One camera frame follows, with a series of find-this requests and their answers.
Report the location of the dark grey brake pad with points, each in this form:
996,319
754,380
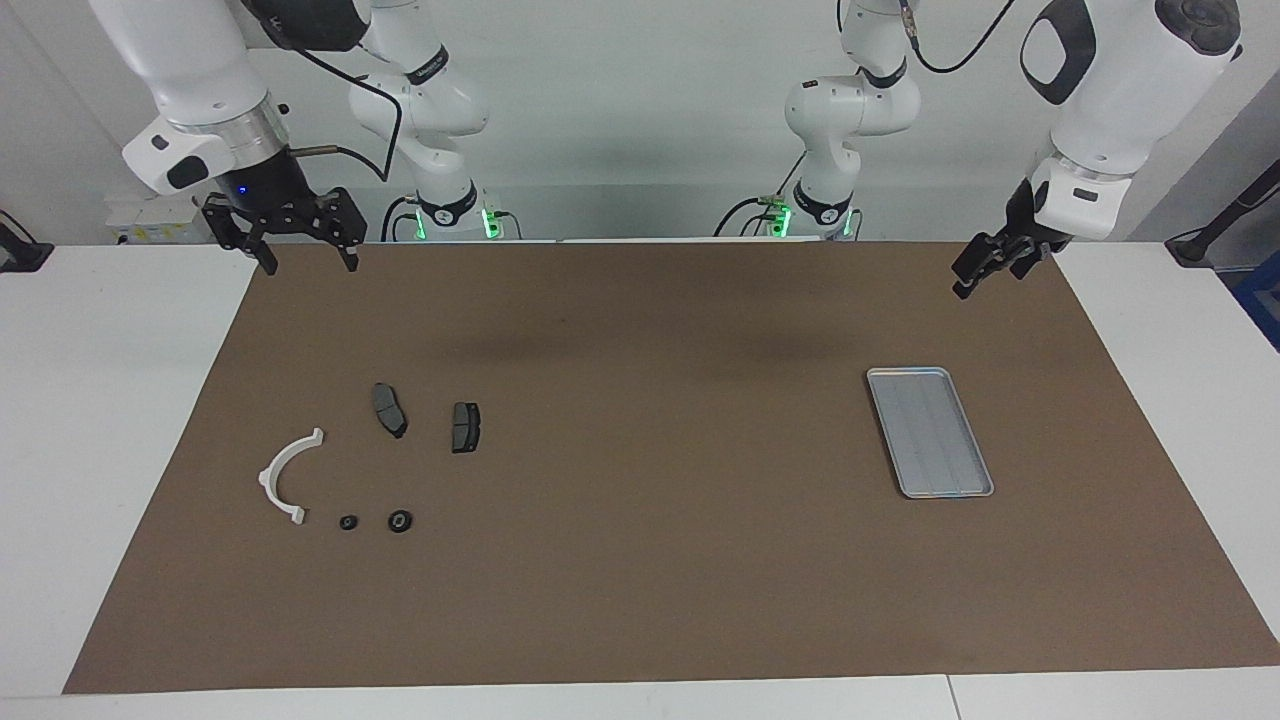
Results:
465,428
388,408

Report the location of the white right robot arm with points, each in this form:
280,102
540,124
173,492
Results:
190,60

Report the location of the white box with labels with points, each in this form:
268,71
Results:
140,225

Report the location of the silver metal tray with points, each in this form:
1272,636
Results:
930,432

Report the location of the blue crate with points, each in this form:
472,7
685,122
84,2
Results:
1262,305

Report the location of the brown table mat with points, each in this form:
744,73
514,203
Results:
640,560

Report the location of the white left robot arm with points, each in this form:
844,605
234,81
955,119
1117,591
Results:
1110,90

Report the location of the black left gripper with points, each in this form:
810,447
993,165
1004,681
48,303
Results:
1025,215

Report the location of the black clamp stand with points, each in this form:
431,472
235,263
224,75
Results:
1205,238
22,250

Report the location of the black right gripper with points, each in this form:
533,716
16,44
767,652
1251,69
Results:
270,195

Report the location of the white curved plastic bracket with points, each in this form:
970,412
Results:
272,470

